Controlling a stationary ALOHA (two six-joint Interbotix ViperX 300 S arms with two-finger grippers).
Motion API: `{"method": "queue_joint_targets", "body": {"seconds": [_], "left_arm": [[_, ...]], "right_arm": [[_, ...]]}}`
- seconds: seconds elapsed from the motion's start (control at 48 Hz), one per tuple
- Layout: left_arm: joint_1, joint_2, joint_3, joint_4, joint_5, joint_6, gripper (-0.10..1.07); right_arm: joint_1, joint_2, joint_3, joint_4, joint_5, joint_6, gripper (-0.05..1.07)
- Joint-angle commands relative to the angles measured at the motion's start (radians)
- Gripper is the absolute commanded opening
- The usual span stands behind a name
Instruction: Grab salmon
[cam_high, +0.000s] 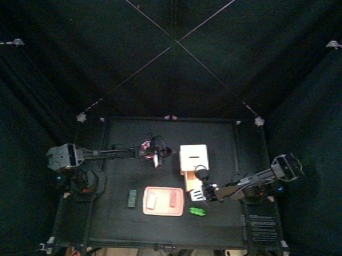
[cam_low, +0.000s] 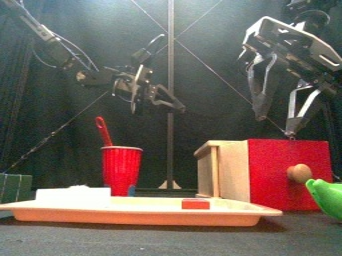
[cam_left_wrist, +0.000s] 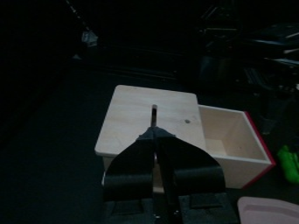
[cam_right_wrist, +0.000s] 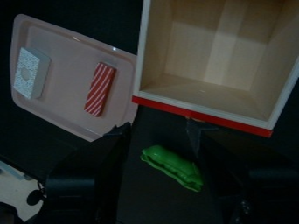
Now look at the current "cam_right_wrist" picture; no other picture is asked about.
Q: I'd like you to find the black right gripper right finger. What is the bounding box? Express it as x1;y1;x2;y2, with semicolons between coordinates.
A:
186;117;299;224

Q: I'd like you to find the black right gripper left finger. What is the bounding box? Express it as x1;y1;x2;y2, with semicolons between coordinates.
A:
27;122;134;224

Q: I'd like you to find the red white striped salmon piece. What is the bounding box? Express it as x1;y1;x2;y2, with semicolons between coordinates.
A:
83;61;118;117

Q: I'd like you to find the green toy pea pod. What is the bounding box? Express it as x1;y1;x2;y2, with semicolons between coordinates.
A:
140;144;205;193

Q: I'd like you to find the pink plastic tray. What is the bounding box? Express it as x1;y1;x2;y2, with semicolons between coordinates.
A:
10;13;139;143

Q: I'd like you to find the wooden box with red edge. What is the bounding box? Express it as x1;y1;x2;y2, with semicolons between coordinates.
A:
132;0;299;138

